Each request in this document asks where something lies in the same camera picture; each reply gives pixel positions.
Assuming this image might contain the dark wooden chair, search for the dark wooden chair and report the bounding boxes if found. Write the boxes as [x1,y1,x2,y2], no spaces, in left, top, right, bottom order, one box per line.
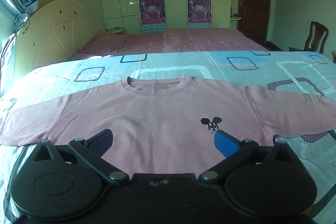
[289,21,329,54]

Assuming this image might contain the pink checked bed cover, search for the pink checked bed cover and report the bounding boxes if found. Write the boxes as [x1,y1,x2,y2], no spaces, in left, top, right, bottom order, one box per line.
[70,28,266,61]

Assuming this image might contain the purple poster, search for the purple poster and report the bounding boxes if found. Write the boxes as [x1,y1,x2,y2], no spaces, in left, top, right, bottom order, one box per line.
[139,0,166,34]
[188,0,211,28]

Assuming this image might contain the cream round headboard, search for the cream round headboard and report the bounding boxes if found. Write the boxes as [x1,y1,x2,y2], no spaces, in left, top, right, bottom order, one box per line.
[14,0,104,80]

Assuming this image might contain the lower left purple poster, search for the lower left purple poster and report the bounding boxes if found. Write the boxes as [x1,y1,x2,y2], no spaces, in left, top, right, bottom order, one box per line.
[139,0,166,34]

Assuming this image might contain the items on bedside table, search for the items on bedside table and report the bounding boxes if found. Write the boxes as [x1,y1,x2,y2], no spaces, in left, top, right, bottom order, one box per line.
[105,27,126,35]

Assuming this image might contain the lower right purple poster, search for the lower right purple poster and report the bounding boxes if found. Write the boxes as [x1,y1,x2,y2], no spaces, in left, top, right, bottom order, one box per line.
[188,0,211,28]

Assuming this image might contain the pink mouse logo t-shirt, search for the pink mouse logo t-shirt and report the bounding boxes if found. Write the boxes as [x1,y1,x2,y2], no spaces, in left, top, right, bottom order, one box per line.
[1,75,335,174]

